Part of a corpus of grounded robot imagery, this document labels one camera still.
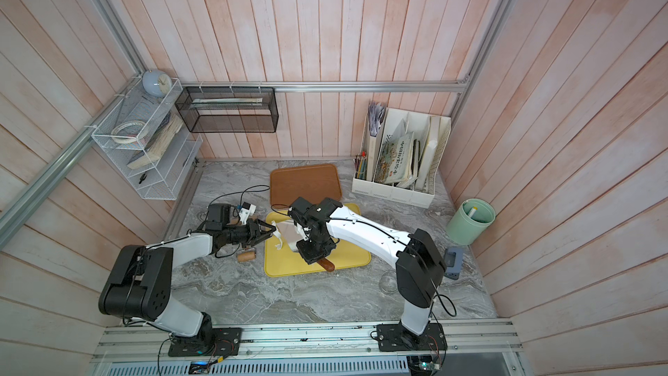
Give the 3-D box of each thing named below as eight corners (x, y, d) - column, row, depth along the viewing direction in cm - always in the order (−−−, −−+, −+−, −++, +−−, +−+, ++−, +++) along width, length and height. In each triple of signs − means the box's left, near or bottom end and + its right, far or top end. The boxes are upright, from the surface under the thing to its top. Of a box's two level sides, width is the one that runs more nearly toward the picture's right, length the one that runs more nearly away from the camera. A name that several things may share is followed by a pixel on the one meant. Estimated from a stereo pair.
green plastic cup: (447, 246, 95) (464, 225, 83) (439, 221, 102) (454, 198, 90) (480, 246, 95) (502, 225, 83) (469, 221, 102) (488, 198, 90)
